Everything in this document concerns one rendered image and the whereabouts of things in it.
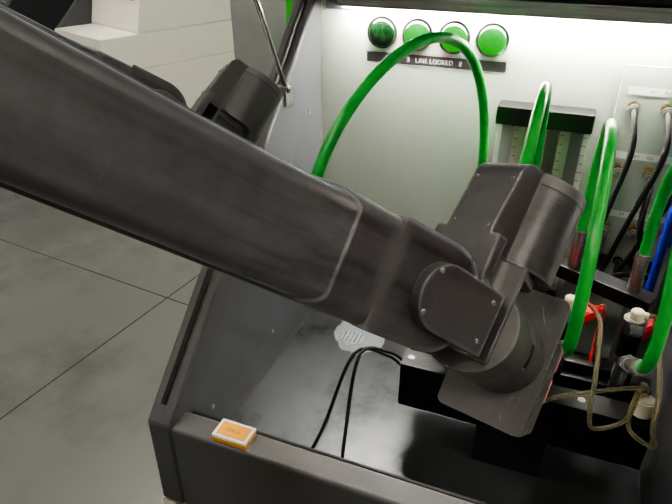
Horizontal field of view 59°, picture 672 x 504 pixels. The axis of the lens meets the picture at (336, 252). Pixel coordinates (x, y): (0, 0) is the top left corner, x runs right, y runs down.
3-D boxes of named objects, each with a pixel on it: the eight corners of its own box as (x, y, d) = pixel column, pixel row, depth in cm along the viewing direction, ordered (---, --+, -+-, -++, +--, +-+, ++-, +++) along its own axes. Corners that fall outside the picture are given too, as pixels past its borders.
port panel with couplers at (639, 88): (581, 256, 100) (626, 68, 85) (582, 247, 103) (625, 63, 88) (666, 271, 96) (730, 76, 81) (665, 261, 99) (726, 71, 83)
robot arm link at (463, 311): (314, 283, 35) (407, 320, 28) (396, 112, 36) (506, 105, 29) (442, 349, 41) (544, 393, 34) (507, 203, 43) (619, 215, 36)
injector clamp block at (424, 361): (395, 436, 95) (400, 362, 87) (411, 394, 103) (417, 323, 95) (626, 504, 84) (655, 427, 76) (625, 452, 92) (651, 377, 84)
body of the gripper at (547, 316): (575, 308, 44) (565, 282, 37) (524, 440, 42) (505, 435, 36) (491, 281, 47) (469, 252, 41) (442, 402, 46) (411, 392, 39)
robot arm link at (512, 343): (400, 345, 35) (491, 388, 32) (448, 238, 35) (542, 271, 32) (433, 363, 40) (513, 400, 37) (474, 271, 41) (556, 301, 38)
